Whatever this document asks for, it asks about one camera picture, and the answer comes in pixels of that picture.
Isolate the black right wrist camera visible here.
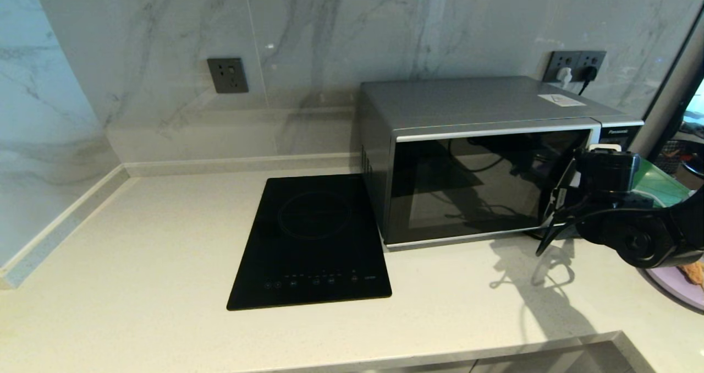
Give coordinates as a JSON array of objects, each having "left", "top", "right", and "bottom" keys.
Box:
[{"left": 574, "top": 144, "right": 642, "bottom": 195}]

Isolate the dark metal door frame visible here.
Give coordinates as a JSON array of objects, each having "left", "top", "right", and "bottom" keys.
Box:
[{"left": 632, "top": 2, "right": 704, "bottom": 162}]

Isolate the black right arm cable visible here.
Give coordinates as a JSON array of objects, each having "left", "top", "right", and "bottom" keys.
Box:
[{"left": 535, "top": 196, "right": 586, "bottom": 256}]

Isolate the black induction cooktop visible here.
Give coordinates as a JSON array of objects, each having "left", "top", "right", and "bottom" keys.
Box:
[{"left": 227, "top": 174, "right": 393, "bottom": 311}]

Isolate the double grey wall socket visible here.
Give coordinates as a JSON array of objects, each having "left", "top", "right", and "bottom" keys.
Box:
[{"left": 543, "top": 50, "right": 607, "bottom": 85}]

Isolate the fried chicken piece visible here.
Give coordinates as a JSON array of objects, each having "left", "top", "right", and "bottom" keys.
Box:
[{"left": 681, "top": 260, "right": 704, "bottom": 288}]

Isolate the silver microwave oven body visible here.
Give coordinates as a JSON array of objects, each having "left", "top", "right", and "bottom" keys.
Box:
[{"left": 359, "top": 76, "right": 645, "bottom": 251}]

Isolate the black wire basket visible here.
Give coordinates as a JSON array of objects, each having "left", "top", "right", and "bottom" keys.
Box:
[{"left": 654, "top": 138, "right": 689, "bottom": 174}]

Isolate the black power plug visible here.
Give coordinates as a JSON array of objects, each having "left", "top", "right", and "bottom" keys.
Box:
[{"left": 578, "top": 65, "right": 598, "bottom": 96}]

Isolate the purple plate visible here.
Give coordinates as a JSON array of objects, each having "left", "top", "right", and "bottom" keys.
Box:
[{"left": 645, "top": 263, "right": 704, "bottom": 311}]

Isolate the single grey wall socket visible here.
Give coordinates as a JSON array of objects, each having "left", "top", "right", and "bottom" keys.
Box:
[{"left": 207, "top": 58, "right": 249, "bottom": 94}]

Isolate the white sheet of paper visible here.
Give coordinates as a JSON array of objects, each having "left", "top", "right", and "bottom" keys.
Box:
[{"left": 538, "top": 94, "right": 587, "bottom": 108}]

